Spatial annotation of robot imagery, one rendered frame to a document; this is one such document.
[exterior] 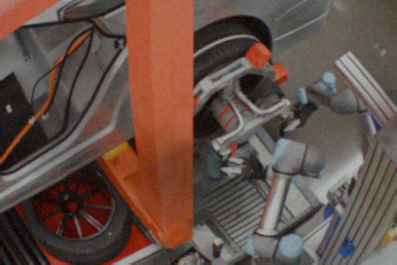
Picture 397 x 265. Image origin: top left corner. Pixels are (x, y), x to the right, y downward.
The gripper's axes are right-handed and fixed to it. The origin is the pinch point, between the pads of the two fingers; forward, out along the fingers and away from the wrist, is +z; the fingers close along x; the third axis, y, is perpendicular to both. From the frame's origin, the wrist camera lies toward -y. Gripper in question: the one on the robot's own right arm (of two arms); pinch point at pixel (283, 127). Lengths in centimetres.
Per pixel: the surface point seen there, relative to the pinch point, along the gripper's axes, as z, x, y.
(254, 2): -10, -38, 49
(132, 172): 67, -28, -15
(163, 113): 72, 13, 94
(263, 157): -13, -24, -75
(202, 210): 43, -4, -44
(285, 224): 3, 21, -75
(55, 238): 125, -25, -33
